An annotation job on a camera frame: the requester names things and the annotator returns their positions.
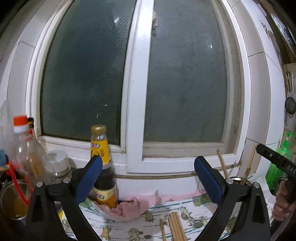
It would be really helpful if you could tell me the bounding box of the green dish soap bottle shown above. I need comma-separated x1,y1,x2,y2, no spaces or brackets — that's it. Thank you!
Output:
265,131,294,190

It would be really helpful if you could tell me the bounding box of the steel pot with liquid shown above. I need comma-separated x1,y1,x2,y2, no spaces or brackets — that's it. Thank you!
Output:
1,181,28,220

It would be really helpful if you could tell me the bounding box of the hanging mesh strainer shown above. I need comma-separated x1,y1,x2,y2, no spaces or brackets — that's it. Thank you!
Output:
285,72,296,118

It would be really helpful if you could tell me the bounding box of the pink cloth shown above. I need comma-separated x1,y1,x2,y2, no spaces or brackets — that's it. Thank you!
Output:
91,190,206,222

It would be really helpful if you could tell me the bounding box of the white lid glass jar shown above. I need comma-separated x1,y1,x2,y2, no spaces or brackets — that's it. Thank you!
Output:
42,150,70,178

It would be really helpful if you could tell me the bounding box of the dark soy sauce bottle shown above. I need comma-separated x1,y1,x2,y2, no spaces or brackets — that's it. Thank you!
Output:
91,125,118,208

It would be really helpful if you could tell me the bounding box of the white steel utensil cup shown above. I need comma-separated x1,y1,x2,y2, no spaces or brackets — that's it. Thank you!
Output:
227,177,252,209

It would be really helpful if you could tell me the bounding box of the white framed window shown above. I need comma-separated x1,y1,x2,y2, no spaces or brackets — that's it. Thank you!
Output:
25,1,251,178

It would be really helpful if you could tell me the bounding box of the wooden chopstick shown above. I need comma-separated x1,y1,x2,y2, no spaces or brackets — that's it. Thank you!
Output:
159,219,167,241
168,213,180,241
171,212,183,241
175,212,187,241

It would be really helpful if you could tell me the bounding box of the large clear oil bottle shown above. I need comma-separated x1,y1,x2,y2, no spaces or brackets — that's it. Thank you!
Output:
7,115,47,207

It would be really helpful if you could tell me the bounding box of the person right hand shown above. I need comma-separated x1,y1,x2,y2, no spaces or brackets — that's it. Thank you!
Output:
273,181,295,221

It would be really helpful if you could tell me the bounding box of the cat pattern table cloth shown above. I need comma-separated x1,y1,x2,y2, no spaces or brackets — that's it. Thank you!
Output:
59,193,273,241

